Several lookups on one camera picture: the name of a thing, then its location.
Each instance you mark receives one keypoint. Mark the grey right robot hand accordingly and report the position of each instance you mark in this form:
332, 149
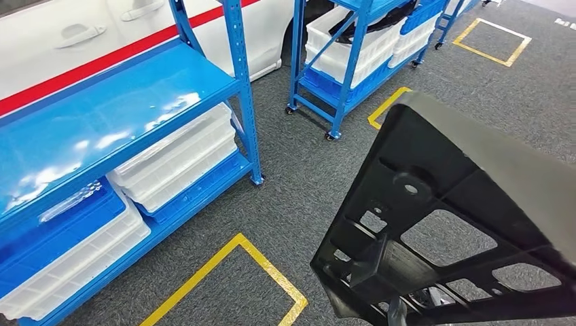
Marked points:
396, 315

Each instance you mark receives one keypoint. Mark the black plastic plate frame part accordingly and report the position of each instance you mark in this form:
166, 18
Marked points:
495, 153

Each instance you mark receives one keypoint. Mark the blue wheeled shelf rack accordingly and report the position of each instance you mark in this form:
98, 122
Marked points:
450, 22
348, 67

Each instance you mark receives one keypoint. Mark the blue metal shelf rack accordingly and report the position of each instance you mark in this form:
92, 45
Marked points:
112, 103

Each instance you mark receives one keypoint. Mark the yellow floor tape square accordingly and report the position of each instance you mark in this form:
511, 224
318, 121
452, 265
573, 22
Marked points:
274, 273
481, 54
387, 105

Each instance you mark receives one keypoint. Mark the white car with red stripe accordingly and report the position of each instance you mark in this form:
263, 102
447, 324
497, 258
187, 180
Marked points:
45, 63

